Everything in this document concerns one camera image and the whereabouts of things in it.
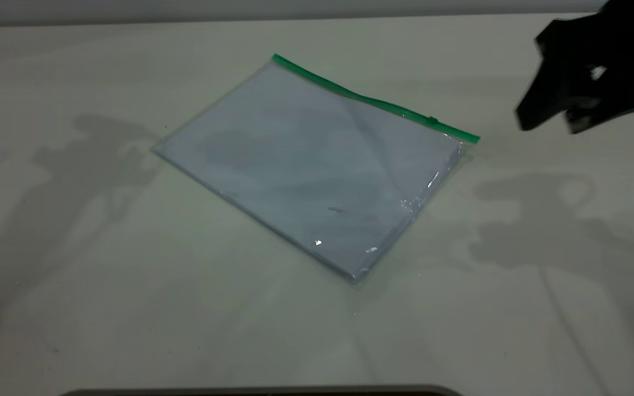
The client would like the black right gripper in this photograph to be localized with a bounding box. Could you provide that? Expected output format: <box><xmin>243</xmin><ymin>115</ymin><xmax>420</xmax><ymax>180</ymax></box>
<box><xmin>516</xmin><ymin>0</ymin><xmax>634</xmax><ymax>135</ymax></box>

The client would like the clear zip bag green zipper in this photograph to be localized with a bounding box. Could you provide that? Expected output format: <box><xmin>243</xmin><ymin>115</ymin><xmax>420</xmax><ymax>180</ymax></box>
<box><xmin>152</xmin><ymin>53</ymin><xmax>481</xmax><ymax>284</ymax></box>

